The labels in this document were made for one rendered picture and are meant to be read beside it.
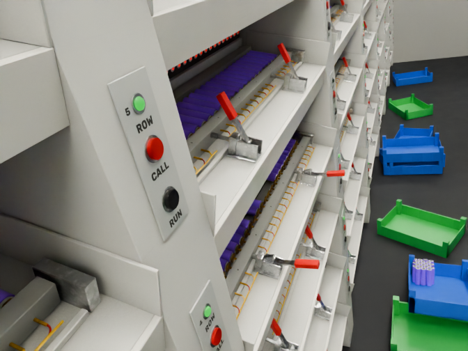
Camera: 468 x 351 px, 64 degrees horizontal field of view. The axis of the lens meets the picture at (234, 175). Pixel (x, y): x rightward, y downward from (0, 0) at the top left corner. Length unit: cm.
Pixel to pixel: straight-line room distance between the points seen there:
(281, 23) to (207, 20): 52
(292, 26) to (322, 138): 27
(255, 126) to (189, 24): 26
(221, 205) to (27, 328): 21
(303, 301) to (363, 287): 82
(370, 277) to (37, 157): 151
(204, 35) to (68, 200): 20
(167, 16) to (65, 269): 21
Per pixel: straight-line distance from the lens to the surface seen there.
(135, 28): 28
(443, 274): 170
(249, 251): 60
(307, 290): 85
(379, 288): 163
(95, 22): 25
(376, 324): 152
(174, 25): 33
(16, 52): 22
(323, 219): 103
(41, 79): 22
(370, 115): 221
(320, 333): 103
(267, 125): 58
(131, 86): 26
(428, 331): 152
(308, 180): 80
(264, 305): 56
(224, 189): 43
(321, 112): 93
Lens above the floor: 117
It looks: 27 degrees down
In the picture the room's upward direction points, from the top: 13 degrees counter-clockwise
